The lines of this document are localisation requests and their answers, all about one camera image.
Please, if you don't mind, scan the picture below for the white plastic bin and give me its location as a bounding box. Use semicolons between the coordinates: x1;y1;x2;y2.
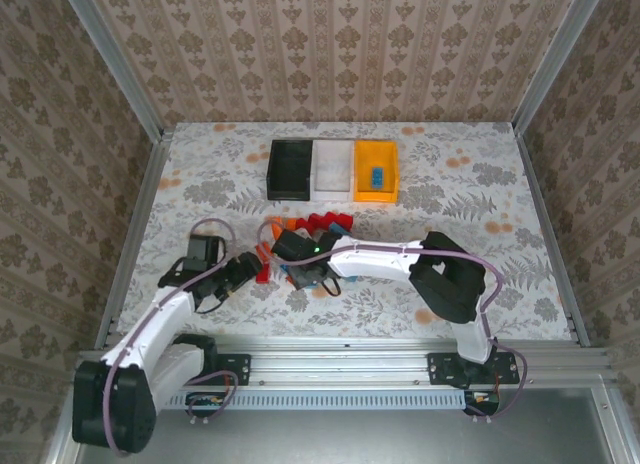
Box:
309;139;357;203

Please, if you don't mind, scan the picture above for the black plastic bin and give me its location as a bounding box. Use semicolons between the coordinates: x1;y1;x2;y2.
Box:
266;138;314;201

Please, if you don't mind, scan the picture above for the orange plastic bin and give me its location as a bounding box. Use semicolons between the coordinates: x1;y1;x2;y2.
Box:
352;140;400;204

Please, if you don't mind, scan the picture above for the black controller box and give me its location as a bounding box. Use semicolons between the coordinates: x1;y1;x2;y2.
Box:
463;389;501;416
185;391;227;419

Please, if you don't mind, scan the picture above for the floral patterned table cover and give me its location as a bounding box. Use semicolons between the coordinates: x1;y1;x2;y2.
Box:
107;121;581;341

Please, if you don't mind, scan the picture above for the grey metal sheet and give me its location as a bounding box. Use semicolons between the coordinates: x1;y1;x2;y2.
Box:
74;388;614;464

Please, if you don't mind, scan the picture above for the thin black right camera cable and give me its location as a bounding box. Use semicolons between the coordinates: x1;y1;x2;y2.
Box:
313;275;347;299

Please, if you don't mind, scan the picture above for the thin black camera cable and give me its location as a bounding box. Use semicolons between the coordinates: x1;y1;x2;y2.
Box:
193;283;236;316
313;275;347;299

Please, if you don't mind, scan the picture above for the thin black left camera cable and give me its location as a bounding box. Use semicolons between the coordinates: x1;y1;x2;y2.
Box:
193;283;236;316

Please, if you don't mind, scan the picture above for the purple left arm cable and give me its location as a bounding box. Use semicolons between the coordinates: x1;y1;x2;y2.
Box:
102;217;241;458

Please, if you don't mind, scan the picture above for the aluminium table side rail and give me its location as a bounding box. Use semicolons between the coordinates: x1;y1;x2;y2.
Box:
94;126;176;350
514;126;591;348

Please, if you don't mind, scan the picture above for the grey slotted cable duct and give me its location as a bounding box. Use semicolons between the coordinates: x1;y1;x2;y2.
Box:
162;387;469;411

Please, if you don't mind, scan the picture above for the aluminium lower frame rail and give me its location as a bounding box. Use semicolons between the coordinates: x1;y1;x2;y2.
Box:
42;413;79;464
592;383;639;464

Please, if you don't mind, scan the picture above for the aluminium frame post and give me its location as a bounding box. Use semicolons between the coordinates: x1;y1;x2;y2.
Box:
57;0;169;140
510;0;610;138

